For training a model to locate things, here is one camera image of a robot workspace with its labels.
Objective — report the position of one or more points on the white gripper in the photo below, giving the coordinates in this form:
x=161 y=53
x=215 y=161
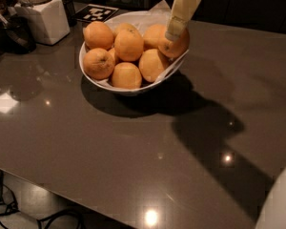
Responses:
x=183 y=11

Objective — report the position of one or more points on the small hidden orange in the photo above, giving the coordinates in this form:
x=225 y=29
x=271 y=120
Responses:
x=114 y=55

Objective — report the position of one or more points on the black white marker card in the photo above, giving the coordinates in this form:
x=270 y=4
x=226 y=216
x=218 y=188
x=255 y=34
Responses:
x=92 y=12

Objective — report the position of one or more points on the white square jar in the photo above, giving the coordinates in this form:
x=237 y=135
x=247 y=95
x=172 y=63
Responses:
x=46 y=18

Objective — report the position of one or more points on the dark round pot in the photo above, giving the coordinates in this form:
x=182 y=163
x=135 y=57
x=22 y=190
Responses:
x=18 y=32

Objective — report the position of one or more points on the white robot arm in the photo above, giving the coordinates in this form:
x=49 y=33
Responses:
x=273 y=213

